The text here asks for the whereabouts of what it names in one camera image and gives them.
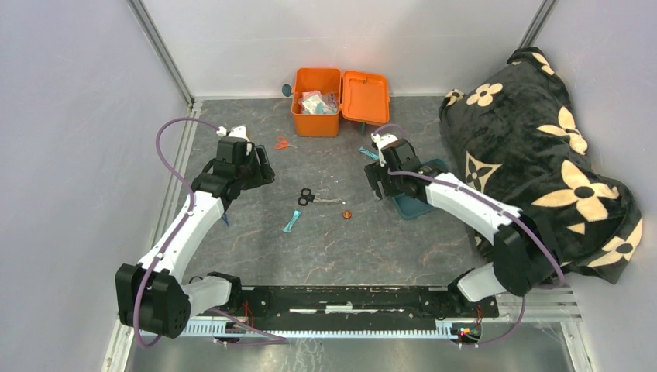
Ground teal sachet near gloves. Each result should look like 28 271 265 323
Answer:
359 146 379 161

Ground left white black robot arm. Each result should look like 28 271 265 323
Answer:
115 136 275 339

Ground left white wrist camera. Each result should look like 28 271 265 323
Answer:
215 126 253 155

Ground black handled scissors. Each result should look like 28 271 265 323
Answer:
297 188 345 207

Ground orange medicine kit box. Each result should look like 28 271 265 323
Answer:
291 67 390 137

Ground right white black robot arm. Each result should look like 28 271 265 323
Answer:
364 134 565 316

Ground teal sachet by gauze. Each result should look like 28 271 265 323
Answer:
283 210 301 233

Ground black mounting base rail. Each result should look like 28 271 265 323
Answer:
222 285 500 332

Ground black floral blanket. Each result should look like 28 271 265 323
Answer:
439 47 643 284

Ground orange handled small scissors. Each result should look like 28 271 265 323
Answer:
273 136 297 150

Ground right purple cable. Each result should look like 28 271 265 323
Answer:
372 123 566 348

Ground blue plaster packet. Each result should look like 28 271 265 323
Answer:
312 101 338 115

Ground teal plastic tray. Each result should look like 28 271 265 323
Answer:
391 158 449 220

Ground teal knob behind box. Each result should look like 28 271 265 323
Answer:
281 84 293 98

